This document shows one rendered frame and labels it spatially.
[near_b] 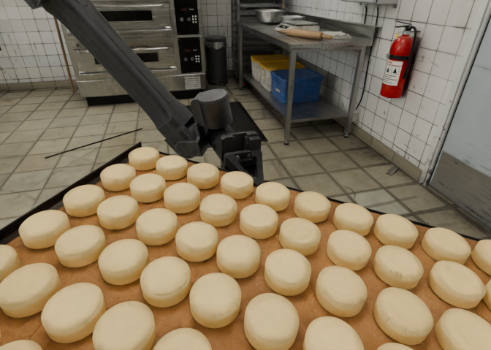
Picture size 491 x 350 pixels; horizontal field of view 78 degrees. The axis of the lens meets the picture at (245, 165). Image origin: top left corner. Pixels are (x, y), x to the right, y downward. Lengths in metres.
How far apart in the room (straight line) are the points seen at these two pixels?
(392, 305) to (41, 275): 0.34
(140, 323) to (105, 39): 0.48
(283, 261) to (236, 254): 0.05
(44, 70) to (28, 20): 0.63
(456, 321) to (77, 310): 0.35
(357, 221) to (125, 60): 0.48
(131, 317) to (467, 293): 0.33
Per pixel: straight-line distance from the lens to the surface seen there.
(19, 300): 0.36
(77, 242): 0.39
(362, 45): 2.82
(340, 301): 0.33
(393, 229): 0.44
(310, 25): 3.17
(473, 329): 0.38
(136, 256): 0.36
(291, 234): 0.38
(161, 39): 3.93
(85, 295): 0.34
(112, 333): 0.31
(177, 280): 0.33
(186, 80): 4.03
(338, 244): 0.38
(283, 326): 0.31
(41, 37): 5.18
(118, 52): 0.62
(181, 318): 0.33
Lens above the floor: 1.26
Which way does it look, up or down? 31 degrees down
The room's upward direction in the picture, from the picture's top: straight up
